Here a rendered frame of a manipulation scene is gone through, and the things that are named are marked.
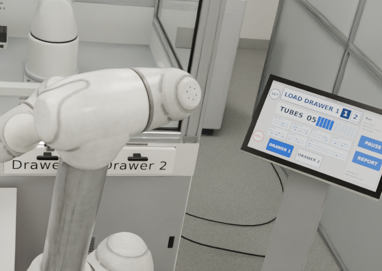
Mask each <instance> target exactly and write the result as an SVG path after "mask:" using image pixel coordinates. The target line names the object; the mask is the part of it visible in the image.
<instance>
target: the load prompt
mask: <svg viewBox="0 0 382 271"><path fill-rule="evenodd" d="M280 100H283V101H286V102H289V103H292V104H295V105H298V106H302V107H305V108H307V109H311V110H314V111H317V112H320V113H323V114H326V115H329V116H332V117H335V118H338V119H341V120H344V121H347V122H350V123H353V124H357V125H360V121H361V119H362V116H363V114H364V112H362V111H359V110H356V109H352V108H349V107H346V106H343V105H340V104H337V103H334V102H330V101H327V100H325V99H322V98H318V97H315V96H312V95H309V94H306V93H303V92H300V91H297V90H293V89H290V88H288V87H284V90H283V92H282V95H281V97H280Z"/></svg>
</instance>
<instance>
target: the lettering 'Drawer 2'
mask: <svg viewBox="0 0 382 271"><path fill-rule="evenodd" d="M162 162H164V163H165V165H164V166H166V164H167V163H166V162H165V161H162ZM162 162H160V163H162ZM121 164H125V163H121ZM143 164H145V163H143ZM143 164H141V166H140V168H141V169H142V167H147V164H146V166H142V165H143ZM138 165H139V164H137V166H136V168H135V163H133V165H132V167H133V166H134V168H135V170H136V169H137V167H138ZM122 166H125V168H124V169H126V164H125V165H122ZM122 166H120V169H121V170H124V169H122V168H121V167H122ZM129 166H130V170H131V169H132V167H131V165H130V163H129ZM164 166H162V167H161V168H160V169H159V170H165V169H162V168H163V167H164ZM142 170H146V169H142Z"/></svg>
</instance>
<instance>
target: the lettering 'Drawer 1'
mask: <svg viewBox="0 0 382 271"><path fill-rule="evenodd" d="M14 161H18V162H20V167H18V168H14ZM26 164H29V162H27V163H26V162H25V163H24V169H26ZM32 164H36V165H31V169H38V165H37V163H36V162H32ZM54 164H58V162H55V163H54ZM54 164H53V165H52V167H53V168H54V166H58V165H54ZM40 165H41V169H44V166H45V165H46V168H47V169H48V168H49V166H50V163H49V165H48V167H47V164H46V162H45V163H44V165H43V167H42V164H41V162H40ZM21 166H22V163H21V161H19V160H13V169H19V168H21ZM32 166H36V168H32ZM54 169H57V168H54Z"/></svg>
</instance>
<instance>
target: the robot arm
mask: <svg viewBox="0 0 382 271"><path fill-rule="evenodd" d="M200 100H201V88H200V86H199V84H198V82H197V80H196V79H195V78H194V77H193V76H192V75H190V74H189V73H187V72H185V71H183V70H181V69H177V68H124V69H103V70H95V71H92V72H86V73H81V74H77V75H73V76H69V77H67V78H65V77H63V76H58V75H55V76H50V77H48V78H47V79H46V80H44V81H43V82H42V83H41V84H40V86H39V87H38V88H37V89H36V90H35V91H34V93H33V94H32V95H31V96H30V97H29V98H28V99H27V100H26V101H24V102H23V103H22V104H20V105H19V106H17V107H15V108H13V109H11V110H10V111H8V112H7V113H5V114H4V115H2V116H1V117H0V163H4V162H8V161H10V160H12V159H14V158H16V157H19V156H21V155H23V154H25V153H27V152H30V151H32V150H34V149H35V148H36V147H37V146H38V145H39V143H40V142H41V141H43V142H44V151H45V152H54V151H55V150H56V151H57V152H58V154H59V156H60V157H59V163H58V167H57V174H56V180H55V187H54V191H53V197H52V206H51V212H50V216H49V222H48V229H47V235H46V239H45V246H44V252H43V253H42V254H40V255H38V256H37V257H36V258H35V259H34V260H33V262H32V263H31V265H30V267H29V268H28V269H27V271H153V260H152V256H151V252H150V250H149V249H148V248H147V246H146V244H145V242H144V241H143V240H142V239H141V238H140V237H139V236H138V235H136V234H132V233H129V232H120V233H116V234H112V235H110V236H109V237H107V238H106V239H104V240H103V241H102V242H100V243H99V245H98V247H97V249H95V250H94V251H93V252H92V253H90V254H89V255H88V251H89V247H90V242H91V239H92V234H93V230H94V225H95V222H96V217H97V213H98V209H99V204H100V201H101V196H102V192H103V187H104V184H105V179H106V175H107V170H108V167H109V164H110V163H111V162H112V161H114V159H115V158H116V157H117V155H118V153H119V152H120V151H121V150H122V148H123V147H124V146H125V145H126V144H127V142H128V141H129V140H130V138H131V136H132V135H136V134H139V133H142V132H146V131H149V130H152V129H155V128H158V127H161V126H164V125H166V124H168V123H170V122H172V121H178V120H183V119H185V118H186V117H188V116H189V115H191V114H192V113H193V112H194V111H195V110H196V109H197V108H198V106H199V104H200Z"/></svg>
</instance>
